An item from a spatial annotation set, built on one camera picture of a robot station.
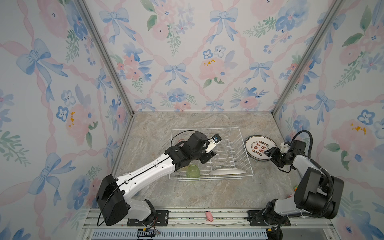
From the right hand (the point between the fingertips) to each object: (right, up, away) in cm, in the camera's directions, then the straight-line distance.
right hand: (268, 154), depth 91 cm
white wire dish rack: (-22, -5, +2) cm, 23 cm away
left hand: (-36, +7, -17) cm, 40 cm away
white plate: (-5, +4, +7) cm, 9 cm away
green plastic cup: (-46, -10, -5) cm, 47 cm away
